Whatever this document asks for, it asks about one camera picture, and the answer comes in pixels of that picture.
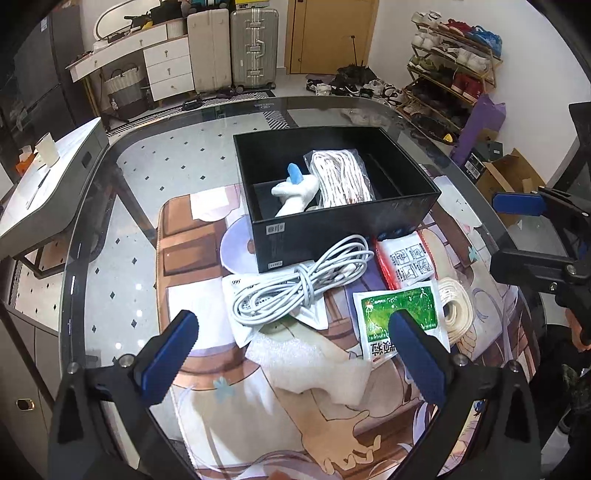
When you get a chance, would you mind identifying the white blue plush toy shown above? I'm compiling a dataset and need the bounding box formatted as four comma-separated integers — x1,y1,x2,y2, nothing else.
271,163,320,217

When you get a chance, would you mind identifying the anime printed desk mat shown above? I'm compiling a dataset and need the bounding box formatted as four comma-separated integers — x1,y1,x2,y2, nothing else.
156,176,539,479

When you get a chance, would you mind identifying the oval mirror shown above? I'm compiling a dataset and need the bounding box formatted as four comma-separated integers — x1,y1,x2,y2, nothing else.
93,0,160,41

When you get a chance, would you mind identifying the cream strap roll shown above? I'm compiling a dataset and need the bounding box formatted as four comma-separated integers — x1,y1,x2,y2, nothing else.
437,277,476,346

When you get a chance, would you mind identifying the white rope bundle in bag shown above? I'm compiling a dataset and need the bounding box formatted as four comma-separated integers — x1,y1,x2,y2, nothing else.
302,148,376,209

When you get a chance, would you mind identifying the woven laundry basket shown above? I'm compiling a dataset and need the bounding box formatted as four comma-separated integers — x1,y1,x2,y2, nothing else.
103,64,147,120

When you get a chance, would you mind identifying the white paper cup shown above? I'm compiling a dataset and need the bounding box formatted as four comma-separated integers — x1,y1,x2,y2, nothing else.
35,132,60,167

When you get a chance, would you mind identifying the black storage box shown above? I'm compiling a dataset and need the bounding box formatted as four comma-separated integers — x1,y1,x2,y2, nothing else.
235,126,441,272

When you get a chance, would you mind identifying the red white packet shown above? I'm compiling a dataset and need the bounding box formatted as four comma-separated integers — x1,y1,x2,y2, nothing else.
374,232,436,290

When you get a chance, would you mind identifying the green white snack packet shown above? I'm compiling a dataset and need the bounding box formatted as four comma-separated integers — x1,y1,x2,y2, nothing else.
352,279,452,363

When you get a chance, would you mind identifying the purple bag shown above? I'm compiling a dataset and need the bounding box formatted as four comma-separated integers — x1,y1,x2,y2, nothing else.
451,93,507,166

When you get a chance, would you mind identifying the white grey printed pouch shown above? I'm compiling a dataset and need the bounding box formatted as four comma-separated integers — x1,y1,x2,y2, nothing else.
221,261,329,347

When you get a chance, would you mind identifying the cardboard box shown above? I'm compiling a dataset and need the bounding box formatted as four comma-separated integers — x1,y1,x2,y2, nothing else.
476,148,546,203

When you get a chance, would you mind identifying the silver suitcase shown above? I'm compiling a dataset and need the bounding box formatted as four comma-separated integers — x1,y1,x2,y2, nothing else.
229,7,279,92

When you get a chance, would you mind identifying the white drawer desk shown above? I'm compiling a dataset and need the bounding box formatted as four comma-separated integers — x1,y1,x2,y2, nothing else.
67,19,194,114

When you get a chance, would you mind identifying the grey white side cabinet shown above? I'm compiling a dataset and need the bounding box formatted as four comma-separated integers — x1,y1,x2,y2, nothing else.
1,117,109,279

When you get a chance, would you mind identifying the dark refrigerator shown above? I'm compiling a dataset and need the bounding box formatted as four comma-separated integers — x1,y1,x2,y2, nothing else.
1,5,94,163

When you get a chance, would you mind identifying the white cable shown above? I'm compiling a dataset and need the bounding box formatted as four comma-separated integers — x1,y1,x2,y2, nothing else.
231,234,376,328

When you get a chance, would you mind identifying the white foam wrap sheet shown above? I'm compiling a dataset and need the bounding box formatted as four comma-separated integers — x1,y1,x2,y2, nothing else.
245,320,372,406

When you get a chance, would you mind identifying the wooden shoe rack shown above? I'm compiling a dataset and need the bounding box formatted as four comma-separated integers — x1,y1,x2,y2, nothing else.
397,10,503,146

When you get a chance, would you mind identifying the beige suitcase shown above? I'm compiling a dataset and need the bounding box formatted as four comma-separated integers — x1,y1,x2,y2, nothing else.
186,8,232,93

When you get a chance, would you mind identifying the wooden door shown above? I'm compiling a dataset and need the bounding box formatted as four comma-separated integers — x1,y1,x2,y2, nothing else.
283,0,380,74

